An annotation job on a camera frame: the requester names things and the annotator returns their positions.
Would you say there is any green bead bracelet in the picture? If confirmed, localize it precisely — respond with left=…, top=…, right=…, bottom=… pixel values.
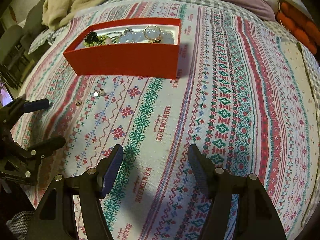
left=83, top=31, right=113, bottom=48

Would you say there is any pale blue bead bracelet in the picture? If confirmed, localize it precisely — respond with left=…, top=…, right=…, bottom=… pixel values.
left=117, top=29, right=175, bottom=45

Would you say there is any gold crystal ring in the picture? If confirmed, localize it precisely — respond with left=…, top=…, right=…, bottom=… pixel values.
left=143, top=24, right=163, bottom=43

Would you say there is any red jewelry box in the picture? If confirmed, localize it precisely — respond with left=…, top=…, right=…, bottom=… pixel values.
left=63, top=17, right=181, bottom=79

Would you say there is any small silver stud earring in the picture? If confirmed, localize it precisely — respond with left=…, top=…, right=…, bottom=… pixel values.
left=93, top=89, right=106, bottom=97

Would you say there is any green beaded bangle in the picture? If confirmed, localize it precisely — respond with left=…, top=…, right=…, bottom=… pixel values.
left=107, top=28, right=133, bottom=43

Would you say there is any orange plush toy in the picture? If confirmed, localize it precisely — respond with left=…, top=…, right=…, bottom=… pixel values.
left=276, top=2, right=319, bottom=55

